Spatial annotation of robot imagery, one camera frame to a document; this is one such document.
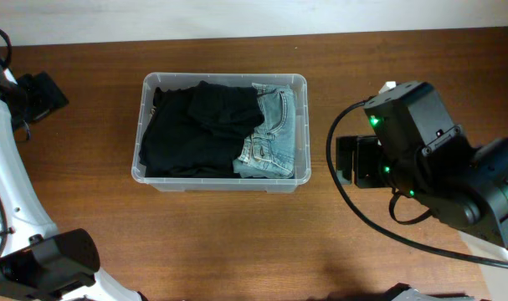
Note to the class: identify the black garment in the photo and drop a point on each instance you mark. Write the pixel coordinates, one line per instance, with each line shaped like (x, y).
(198, 132)

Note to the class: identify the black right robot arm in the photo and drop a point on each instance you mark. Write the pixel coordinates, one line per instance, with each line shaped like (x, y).
(417, 151)

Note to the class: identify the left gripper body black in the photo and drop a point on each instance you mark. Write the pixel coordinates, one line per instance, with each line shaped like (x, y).
(44, 96)

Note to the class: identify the light blue jeans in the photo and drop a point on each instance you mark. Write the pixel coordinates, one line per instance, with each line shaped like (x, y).
(270, 151)

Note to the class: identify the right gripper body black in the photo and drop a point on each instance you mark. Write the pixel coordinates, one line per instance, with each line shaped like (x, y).
(359, 160)

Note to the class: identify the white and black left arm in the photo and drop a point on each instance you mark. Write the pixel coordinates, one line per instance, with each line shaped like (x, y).
(37, 262)

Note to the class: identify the clear plastic storage bin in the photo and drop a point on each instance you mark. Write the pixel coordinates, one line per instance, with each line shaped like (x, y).
(174, 81)

